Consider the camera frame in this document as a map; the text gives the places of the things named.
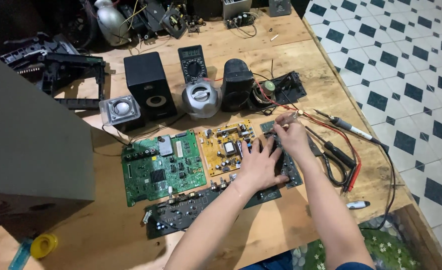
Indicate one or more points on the person's left hand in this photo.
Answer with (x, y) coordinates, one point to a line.
(258, 168)

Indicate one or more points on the person's right hand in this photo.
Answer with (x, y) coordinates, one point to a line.
(294, 137)

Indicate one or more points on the person's right fingers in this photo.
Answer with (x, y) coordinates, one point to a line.
(284, 125)

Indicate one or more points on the small dark circuit board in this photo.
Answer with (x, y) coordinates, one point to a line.
(290, 170)

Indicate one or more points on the red test lead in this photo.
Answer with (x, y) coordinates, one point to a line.
(320, 123)

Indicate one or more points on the black plastic panel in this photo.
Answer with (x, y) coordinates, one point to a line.
(290, 88)

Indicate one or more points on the bare speaker driver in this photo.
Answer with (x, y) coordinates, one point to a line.
(264, 92)

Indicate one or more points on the black rounded speaker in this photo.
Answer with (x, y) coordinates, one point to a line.
(237, 84)

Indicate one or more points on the yellow power supply board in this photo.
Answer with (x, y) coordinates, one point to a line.
(222, 148)

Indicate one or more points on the black test lead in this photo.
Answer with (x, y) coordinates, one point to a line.
(346, 180)

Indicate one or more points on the silver round speaker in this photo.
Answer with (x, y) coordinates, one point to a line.
(201, 98)

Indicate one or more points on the small white stub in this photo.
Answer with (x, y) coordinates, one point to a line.
(274, 37)

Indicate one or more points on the small white pen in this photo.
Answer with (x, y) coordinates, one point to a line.
(358, 204)

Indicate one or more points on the black digital multimeter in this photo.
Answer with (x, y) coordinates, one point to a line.
(192, 63)

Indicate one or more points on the small grey box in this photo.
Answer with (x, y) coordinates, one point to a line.
(279, 7)

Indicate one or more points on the heat sink amplifier board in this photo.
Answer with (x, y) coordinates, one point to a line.
(237, 13)

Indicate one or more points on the green circuit board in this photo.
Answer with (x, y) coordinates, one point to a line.
(161, 168)

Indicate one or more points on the long dark board with knobs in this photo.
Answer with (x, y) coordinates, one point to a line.
(183, 212)

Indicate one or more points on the person's blue clothing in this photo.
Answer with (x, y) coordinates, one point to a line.
(269, 262)

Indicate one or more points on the black box speaker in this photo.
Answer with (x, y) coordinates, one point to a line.
(149, 84)

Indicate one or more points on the black deflection yoke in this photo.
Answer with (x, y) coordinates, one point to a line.
(174, 23)

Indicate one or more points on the floral green mat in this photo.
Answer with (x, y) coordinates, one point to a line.
(378, 243)

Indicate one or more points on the small clear cube speaker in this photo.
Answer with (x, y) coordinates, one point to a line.
(120, 108)

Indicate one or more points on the heap of electronic parts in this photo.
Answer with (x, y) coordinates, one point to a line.
(149, 15)

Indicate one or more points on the large grey speaker cabinet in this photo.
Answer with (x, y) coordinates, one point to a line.
(29, 150)

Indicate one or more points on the black disc drive mechanism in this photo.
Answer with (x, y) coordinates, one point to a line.
(33, 52)

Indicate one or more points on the teal plastic tool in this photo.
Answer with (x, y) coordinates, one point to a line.
(20, 255)

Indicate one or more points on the black plastic frame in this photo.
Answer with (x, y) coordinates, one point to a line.
(74, 80)

